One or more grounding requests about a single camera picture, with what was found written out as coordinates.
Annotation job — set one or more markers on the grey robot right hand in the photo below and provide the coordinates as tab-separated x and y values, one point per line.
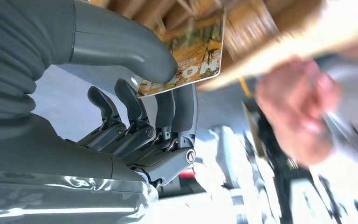
58	148

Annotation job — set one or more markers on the wooden card holder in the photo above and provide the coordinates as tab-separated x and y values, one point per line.
250	24

